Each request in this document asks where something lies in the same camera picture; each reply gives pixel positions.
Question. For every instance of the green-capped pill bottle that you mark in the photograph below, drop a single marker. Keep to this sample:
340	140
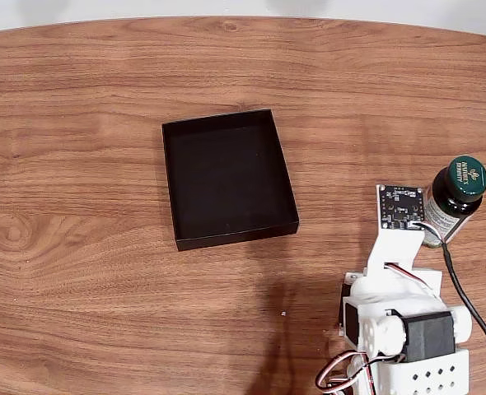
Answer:
465	175

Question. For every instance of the black open cardboard box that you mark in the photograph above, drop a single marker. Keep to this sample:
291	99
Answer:
226	181

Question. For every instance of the camera board on white mount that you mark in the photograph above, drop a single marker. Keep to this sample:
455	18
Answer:
399	205

